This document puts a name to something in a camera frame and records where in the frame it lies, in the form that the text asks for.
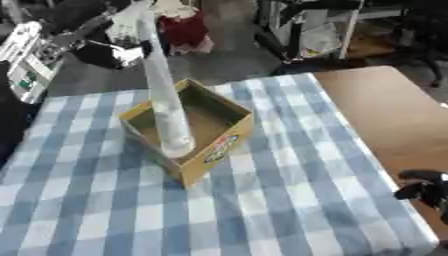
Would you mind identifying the brown wooden table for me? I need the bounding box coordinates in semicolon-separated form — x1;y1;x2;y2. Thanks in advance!
311;65;448;234

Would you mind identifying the black chair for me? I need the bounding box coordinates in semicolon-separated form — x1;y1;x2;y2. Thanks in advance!
388;0;448;89

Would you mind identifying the tall translucent white bottle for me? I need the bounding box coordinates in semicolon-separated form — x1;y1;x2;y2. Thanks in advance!
134;12;198;159

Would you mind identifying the red bag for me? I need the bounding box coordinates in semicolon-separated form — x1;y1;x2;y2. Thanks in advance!
157;11;216;56

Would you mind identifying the white metal shelf frame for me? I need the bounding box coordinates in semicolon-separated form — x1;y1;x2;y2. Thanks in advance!
253;0;413;64

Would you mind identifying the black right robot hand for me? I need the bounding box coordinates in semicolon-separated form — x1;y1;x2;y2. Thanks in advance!
392;169;448;226

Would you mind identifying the tan cardboard box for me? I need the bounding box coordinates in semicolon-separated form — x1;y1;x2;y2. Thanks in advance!
117;77;258;188

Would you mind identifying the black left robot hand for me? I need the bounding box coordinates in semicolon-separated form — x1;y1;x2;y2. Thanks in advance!
70;39;156;71

